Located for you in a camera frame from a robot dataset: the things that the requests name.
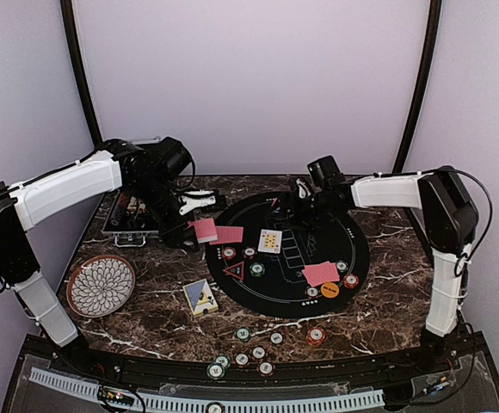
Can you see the black round poker mat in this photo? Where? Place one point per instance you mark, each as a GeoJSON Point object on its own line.
{"type": "Point", "coordinates": [281, 291]}

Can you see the red triangle all-in marker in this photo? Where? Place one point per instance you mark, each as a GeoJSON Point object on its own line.
{"type": "Point", "coordinates": [236, 271]}

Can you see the red 5 chips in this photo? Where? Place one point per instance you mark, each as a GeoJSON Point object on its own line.
{"type": "Point", "coordinates": [228, 253]}
{"type": "Point", "coordinates": [351, 281]}

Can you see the floral ceramic plate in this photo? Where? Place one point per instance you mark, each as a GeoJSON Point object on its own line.
{"type": "Point", "coordinates": [100, 286]}

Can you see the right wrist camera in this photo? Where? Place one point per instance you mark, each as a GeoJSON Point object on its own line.
{"type": "Point", "coordinates": [303, 188]}

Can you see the black orange 100 chip stack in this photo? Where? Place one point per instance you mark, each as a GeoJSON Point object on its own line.
{"type": "Point", "coordinates": [276, 338]}

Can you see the orange big blind button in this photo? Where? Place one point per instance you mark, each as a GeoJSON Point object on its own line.
{"type": "Point", "coordinates": [330, 290]}

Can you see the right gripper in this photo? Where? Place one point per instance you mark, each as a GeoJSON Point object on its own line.
{"type": "Point", "coordinates": [304, 224]}

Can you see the green 20 chip stack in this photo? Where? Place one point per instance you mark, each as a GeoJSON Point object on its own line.
{"type": "Point", "coordinates": [243, 334]}

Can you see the red card box in case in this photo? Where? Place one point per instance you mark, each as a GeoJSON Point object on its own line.
{"type": "Point", "coordinates": [136, 206]}

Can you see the fallen green 20 chip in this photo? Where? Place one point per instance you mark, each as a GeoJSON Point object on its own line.
{"type": "Point", "coordinates": [222, 360]}
{"type": "Point", "coordinates": [215, 371]}

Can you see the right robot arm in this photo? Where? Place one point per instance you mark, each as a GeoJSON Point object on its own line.
{"type": "Point", "coordinates": [450, 219]}

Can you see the aluminium poker chip case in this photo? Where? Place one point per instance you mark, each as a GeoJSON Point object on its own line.
{"type": "Point", "coordinates": [133, 230]}

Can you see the face-up nine diamonds card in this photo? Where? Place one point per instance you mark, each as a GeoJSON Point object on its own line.
{"type": "Point", "coordinates": [270, 241]}

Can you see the dealt card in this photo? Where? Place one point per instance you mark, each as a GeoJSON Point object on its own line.
{"type": "Point", "coordinates": [228, 234]}
{"type": "Point", "coordinates": [317, 281]}

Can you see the gold blue card box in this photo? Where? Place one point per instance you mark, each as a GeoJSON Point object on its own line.
{"type": "Point", "coordinates": [200, 298]}

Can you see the red-backed card deck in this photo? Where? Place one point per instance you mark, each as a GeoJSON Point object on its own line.
{"type": "Point", "coordinates": [205, 230]}

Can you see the purple chip roll in case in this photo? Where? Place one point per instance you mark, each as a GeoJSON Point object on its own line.
{"type": "Point", "coordinates": [115, 218]}

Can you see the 100 chip on rail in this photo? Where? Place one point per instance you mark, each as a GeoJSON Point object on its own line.
{"type": "Point", "coordinates": [242, 360]}

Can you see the fallen 100 chip on duct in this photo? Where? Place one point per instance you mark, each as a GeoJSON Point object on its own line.
{"type": "Point", "coordinates": [215, 407]}

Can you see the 100 chips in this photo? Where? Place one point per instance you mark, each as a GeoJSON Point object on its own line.
{"type": "Point", "coordinates": [312, 292]}
{"type": "Point", "coordinates": [249, 253]}

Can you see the red 5 chip stack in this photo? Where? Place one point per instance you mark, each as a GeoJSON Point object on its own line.
{"type": "Point", "coordinates": [315, 337]}

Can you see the orange chip roll in case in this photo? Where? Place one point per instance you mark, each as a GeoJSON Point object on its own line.
{"type": "Point", "coordinates": [123, 201]}

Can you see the green 20 chips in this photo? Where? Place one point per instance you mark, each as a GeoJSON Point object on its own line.
{"type": "Point", "coordinates": [257, 269]}
{"type": "Point", "coordinates": [341, 265]}

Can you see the white slotted cable duct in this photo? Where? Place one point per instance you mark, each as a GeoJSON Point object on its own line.
{"type": "Point", "coordinates": [149, 401]}

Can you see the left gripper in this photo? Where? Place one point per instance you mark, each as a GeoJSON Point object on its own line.
{"type": "Point", "coordinates": [165, 231]}

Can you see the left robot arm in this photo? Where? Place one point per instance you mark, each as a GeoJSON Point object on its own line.
{"type": "Point", "coordinates": [148, 172]}

